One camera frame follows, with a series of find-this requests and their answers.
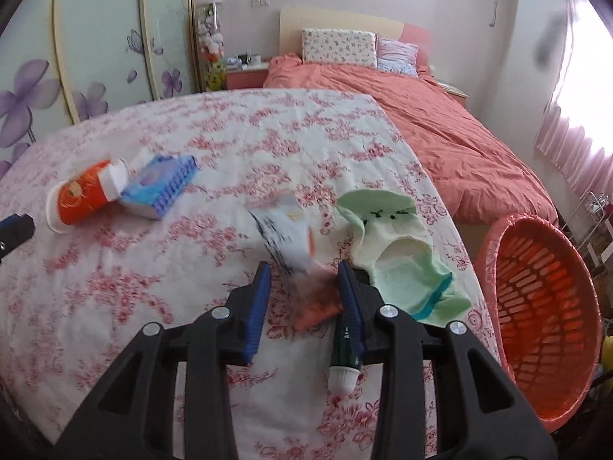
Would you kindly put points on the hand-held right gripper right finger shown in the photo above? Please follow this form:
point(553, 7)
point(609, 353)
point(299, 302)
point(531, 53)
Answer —
point(352, 316)

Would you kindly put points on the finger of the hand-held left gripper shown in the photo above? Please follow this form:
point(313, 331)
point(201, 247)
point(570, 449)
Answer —
point(17, 235)

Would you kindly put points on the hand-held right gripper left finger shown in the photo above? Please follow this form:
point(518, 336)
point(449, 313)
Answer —
point(256, 316)

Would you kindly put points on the reddish white wrapper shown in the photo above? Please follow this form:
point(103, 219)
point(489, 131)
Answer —
point(292, 244)

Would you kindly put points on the orange plastic laundry basket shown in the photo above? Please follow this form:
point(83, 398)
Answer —
point(546, 345)

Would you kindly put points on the green toothpaste tube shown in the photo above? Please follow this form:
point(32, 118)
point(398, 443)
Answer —
point(342, 373)

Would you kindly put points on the orange paper cup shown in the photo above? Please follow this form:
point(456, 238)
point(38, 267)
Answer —
point(81, 196)

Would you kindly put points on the light green sock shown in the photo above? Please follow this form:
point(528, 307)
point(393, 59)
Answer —
point(407, 258)

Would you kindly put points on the pink floral tablecloth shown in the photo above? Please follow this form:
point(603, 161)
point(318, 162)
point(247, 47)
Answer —
point(167, 273)

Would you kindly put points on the blue tissue pack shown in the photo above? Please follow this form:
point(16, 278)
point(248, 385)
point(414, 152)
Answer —
point(158, 187)

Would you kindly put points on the orange bed duvet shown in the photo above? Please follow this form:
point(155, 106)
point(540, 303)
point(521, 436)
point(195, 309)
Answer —
point(431, 129)

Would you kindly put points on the flower print sliding wardrobe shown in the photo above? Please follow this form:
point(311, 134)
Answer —
point(96, 33)

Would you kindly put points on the pink nightstand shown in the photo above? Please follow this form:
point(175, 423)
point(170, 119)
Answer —
point(244, 79)
point(452, 91)

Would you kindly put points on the pink striped pillow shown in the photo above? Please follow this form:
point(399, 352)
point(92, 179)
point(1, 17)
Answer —
point(396, 53)

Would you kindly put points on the floral print pillow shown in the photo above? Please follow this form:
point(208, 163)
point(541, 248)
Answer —
point(337, 47)

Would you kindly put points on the hanging plush toys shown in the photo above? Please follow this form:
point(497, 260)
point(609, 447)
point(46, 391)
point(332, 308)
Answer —
point(211, 43)

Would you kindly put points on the pink curtain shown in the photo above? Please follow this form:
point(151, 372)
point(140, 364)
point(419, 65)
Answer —
point(579, 129)

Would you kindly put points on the beige pink headboard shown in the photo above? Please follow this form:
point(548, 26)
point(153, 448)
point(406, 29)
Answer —
point(335, 19)

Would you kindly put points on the air conditioner pipe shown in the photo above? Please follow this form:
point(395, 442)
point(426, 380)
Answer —
point(498, 0)

